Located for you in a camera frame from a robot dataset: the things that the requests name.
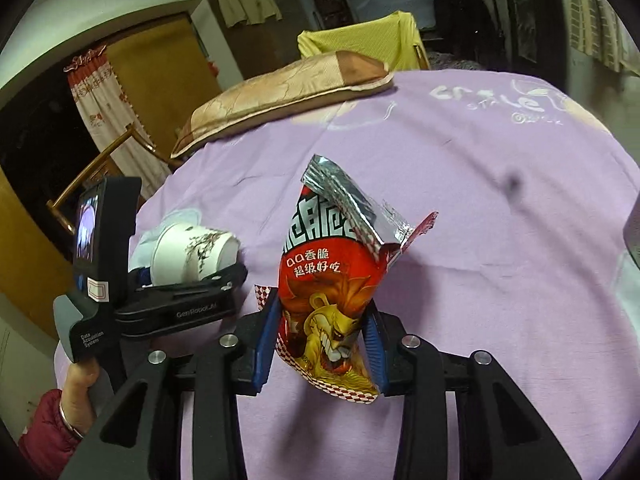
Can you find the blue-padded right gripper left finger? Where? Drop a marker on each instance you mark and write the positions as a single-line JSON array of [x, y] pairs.
[[237, 364]]

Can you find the striped window curtain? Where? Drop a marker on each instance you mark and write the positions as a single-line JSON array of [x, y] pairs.
[[596, 30]]

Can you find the wooden armchair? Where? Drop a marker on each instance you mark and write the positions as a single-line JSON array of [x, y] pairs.
[[103, 166]]

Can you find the yellow cloth covered chair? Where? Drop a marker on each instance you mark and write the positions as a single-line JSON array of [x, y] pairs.
[[394, 40]]

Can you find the tan brown pillow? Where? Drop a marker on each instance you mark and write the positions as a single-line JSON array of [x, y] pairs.
[[305, 85]]

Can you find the maroon sleeve forearm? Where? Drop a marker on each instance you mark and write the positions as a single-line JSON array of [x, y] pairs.
[[49, 441]]

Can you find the dark wooden wardrobe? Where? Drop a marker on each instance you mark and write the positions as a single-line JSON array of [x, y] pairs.
[[261, 34]]

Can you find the red white floral curtain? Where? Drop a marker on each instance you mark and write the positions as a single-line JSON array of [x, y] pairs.
[[106, 111]]

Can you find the red snack bag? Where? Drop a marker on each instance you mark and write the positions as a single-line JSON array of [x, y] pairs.
[[340, 245]]

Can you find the person's left hand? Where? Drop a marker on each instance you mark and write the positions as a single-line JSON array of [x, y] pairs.
[[75, 405]]

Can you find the white paper cup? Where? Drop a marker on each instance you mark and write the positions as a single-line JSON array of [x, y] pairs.
[[185, 253]]

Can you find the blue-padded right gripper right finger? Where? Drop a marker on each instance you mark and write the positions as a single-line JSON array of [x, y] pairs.
[[406, 365]]

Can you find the silver metal bottle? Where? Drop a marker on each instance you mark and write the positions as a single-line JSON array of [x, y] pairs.
[[631, 234]]

